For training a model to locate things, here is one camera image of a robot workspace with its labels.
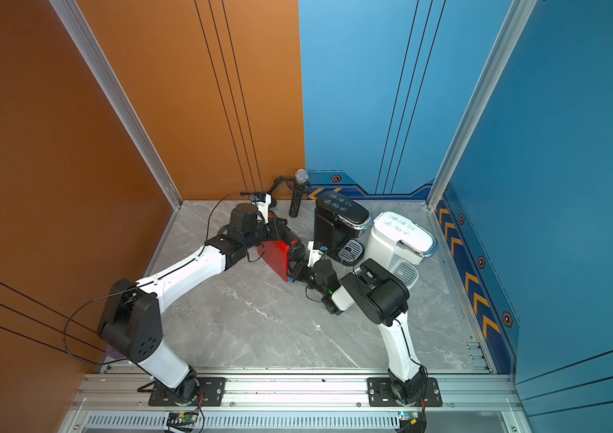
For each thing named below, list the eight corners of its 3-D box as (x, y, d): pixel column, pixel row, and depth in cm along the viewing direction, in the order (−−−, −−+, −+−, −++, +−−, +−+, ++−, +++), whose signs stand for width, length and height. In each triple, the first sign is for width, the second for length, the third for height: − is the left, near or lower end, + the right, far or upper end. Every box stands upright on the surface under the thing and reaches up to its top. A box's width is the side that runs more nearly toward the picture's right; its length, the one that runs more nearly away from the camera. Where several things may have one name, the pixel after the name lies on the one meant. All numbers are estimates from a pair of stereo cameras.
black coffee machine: (314, 268, 101) (314, 228, 83) (314, 234, 111) (314, 192, 93) (362, 267, 101) (372, 228, 83) (358, 234, 111) (366, 192, 93)
